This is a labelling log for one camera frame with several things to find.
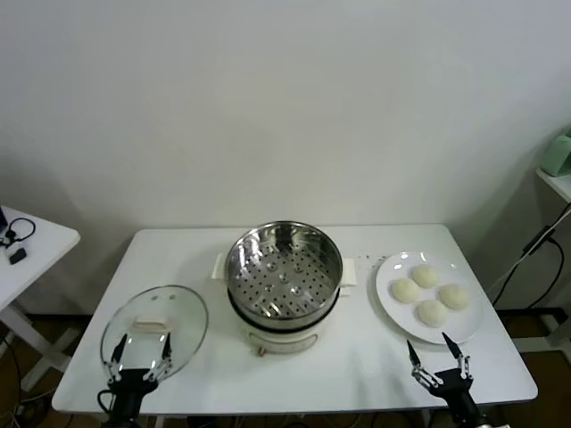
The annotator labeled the white steamed baozi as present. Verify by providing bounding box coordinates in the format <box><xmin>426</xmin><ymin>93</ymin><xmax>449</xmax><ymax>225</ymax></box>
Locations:
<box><xmin>410</xmin><ymin>265</ymin><xmax>441</xmax><ymax>289</ymax></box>
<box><xmin>391</xmin><ymin>278</ymin><xmax>422</xmax><ymax>304</ymax></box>
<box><xmin>416</xmin><ymin>299</ymin><xmax>449</xmax><ymax>327</ymax></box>
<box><xmin>438</xmin><ymin>284</ymin><xmax>470</xmax><ymax>312</ymax></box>

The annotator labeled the white wall cable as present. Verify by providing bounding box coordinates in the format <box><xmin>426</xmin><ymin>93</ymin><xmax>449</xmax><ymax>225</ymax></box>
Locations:
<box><xmin>485</xmin><ymin>204</ymin><xmax>571</xmax><ymax>298</ymax></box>

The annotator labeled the white side table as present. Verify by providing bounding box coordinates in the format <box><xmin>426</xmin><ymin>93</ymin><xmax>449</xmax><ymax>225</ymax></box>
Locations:
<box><xmin>0</xmin><ymin>204</ymin><xmax>82</xmax><ymax>393</ymax></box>

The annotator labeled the white shelf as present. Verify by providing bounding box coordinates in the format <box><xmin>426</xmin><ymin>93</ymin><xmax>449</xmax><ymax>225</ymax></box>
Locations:
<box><xmin>536</xmin><ymin>167</ymin><xmax>571</xmax><ymax>202</ymax></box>

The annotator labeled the white round plate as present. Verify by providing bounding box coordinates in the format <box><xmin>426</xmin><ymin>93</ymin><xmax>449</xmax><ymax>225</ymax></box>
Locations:
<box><xmin>375</xmin><ymin>251</ymin><xmax>484</xmax><ymax>345</ymax></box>

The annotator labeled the perforated stainless steel steamer basket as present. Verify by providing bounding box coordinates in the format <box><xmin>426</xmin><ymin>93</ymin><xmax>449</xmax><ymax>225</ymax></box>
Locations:
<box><xmin>224</xmin><ymin>220</ymin><xmax>344</xmax><ymax>332</ymax></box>

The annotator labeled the cream electric cooker base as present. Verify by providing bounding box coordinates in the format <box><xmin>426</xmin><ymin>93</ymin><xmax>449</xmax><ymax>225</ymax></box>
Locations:
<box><xmin>210</xmin><ymin>251</ymin><xmax>359</xmax><ymax>358</ymax></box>

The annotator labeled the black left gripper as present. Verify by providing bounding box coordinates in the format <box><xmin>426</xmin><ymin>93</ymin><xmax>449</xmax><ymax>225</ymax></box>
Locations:
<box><xmin>102</xmin><ymin>332</ymin><xmax>176</xmax><ymax>400</ymax></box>

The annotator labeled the glass lid with cream handle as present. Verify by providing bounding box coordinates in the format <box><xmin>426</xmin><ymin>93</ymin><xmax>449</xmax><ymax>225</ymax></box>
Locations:
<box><xmin>99</xmin><ymin>284</ymin><xmax>210</xmax><ymax>385</ymax></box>

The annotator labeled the black floor cable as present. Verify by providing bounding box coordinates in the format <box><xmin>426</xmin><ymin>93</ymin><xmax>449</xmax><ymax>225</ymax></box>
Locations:
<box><xmin>0</xmin><ymin>332</ymin><xmax>23</xmax><ymax>428</ymax></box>

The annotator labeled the mint green appliance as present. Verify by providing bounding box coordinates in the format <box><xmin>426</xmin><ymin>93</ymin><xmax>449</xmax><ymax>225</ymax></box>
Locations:
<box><xmin>543</xmin><ymin>128</ymin><xmax>571</xmax><ymax>177</ymax></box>

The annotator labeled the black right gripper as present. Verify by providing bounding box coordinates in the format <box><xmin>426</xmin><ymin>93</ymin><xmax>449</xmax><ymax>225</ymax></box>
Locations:
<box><xmin>406</xmin><ymin>331</ymin><xmax>476</xmax><ymax>403</ymax></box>

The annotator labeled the black headset with cable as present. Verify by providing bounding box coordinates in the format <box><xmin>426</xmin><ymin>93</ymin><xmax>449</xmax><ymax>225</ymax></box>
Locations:
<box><xmin>0</xmin><ymin>217</ymin><xmax>37</xmax><ymax>249</ymax></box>

